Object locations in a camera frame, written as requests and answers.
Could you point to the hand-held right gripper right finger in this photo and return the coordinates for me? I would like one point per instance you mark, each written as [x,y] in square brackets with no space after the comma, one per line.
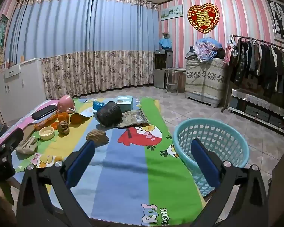
[204,163]

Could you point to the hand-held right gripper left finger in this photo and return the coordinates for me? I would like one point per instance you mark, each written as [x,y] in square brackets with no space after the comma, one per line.
[81,160]

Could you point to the brown cloth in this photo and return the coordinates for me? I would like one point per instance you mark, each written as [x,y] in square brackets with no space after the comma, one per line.
[97,137]

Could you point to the teal plastic laundry basket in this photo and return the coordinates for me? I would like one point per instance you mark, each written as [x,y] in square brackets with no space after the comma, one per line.
[210,132]

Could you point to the cream round bowl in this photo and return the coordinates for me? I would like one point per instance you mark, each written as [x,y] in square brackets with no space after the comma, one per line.
[46,132]

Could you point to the brown knitted toy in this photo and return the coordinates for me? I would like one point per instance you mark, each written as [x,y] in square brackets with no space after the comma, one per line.
[63,126]

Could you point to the black knitted hat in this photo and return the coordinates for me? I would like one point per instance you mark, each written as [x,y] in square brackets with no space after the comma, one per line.
[108,115]

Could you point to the blue plastic bag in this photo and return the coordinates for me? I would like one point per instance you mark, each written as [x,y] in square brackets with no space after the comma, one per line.
[98,105]

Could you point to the camouflage snack packet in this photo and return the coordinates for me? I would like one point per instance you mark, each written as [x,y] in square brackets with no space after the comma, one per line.
[132,119]

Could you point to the brown phone case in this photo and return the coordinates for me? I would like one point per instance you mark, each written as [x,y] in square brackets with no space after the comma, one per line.
[29,132]

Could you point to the black case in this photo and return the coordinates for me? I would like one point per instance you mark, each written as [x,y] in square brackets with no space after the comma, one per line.
[43,112]

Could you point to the printed cartoon bird blanket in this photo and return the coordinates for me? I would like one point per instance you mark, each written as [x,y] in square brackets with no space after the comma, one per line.
[123,170]

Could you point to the white cabinet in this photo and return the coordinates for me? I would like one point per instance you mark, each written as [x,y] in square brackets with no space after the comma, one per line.
[21,87]

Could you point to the pink mug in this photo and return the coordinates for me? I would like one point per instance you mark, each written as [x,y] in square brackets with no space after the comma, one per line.
[65,102]

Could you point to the low white shelf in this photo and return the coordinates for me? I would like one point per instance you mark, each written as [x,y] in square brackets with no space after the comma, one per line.
[255,113]

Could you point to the teal tissue box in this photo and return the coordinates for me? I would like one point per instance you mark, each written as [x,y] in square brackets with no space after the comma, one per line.
[124,101]

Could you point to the white lace cloth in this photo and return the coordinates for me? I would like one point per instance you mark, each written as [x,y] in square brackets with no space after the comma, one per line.
[258,99]

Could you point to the patterned beige cover cloth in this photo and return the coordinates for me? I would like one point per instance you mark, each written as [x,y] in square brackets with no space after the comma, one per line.
[204,78]

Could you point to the small round side table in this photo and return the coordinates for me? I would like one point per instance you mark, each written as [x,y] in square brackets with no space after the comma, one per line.
[174,75]

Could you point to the grey water dispenser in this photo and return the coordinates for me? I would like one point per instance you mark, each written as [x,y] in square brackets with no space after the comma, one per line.
[162,71]

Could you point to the pile of dark clothes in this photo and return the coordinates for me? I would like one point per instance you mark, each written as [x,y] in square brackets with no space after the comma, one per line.
[191,53]

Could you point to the pink hanging bag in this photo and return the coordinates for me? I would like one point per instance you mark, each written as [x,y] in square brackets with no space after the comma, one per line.
[228,50]

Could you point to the row of hanging clothes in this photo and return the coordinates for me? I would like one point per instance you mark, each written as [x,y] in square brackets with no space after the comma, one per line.
[262,63]

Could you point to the floral quilt bundle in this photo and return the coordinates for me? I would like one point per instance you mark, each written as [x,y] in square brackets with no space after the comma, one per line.
[208,47]

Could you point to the blue covered water bottle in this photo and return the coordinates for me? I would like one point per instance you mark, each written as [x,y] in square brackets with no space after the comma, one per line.
[165,43]

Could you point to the blue curtain with floral hem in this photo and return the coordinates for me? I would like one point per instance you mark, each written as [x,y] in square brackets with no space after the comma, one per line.
[85,28]

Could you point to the small potted plant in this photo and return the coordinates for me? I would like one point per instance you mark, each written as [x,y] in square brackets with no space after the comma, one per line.
[166,35]

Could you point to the metal clothes rack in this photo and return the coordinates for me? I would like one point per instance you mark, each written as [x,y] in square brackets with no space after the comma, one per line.
[262,40]

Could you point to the framed window silhouette picture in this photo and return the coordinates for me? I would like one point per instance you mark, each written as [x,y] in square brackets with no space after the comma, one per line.
[280,19]

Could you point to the colourful wall poster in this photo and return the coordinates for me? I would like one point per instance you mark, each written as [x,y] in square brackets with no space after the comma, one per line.
[2,33]

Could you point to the red heart wall decoration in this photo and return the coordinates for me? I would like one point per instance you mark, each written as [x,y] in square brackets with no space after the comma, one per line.
[203,17]

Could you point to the landscape wall picture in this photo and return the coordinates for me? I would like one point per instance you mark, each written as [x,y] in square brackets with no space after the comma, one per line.
[171,12]

